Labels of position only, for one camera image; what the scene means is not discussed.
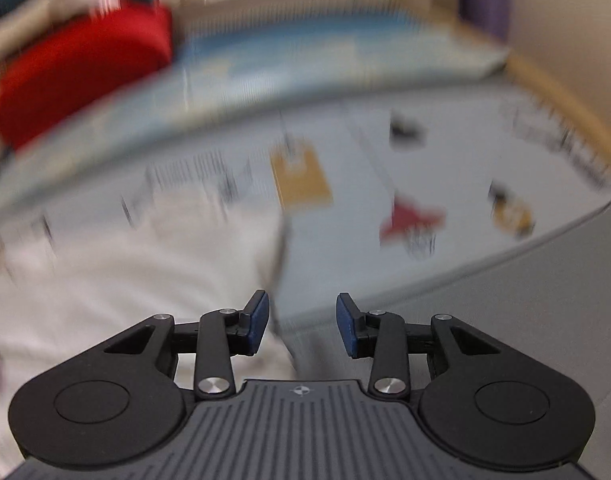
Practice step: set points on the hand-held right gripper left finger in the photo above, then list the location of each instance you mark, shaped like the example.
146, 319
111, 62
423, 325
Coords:
258, 321

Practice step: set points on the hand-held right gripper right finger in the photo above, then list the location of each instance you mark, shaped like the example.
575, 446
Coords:
347, 325

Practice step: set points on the white small garment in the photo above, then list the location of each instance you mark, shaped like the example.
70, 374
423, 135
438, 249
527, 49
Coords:
135, 270

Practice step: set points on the person's left forearm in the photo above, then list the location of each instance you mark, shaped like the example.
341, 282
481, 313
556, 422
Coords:
25, 25

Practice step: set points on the lamp and deer printed bedsheet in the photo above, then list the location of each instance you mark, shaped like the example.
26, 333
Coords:
365, 170

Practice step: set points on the light blue printed blanket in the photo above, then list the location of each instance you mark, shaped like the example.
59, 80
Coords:
295, 65

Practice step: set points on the red cushion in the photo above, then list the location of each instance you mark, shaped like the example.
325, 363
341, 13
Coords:
85, 65

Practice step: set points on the purple box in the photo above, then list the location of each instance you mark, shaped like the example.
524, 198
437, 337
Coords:
485, 5

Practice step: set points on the wooden bed frame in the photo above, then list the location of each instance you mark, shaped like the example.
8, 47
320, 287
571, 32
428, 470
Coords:
560, 95

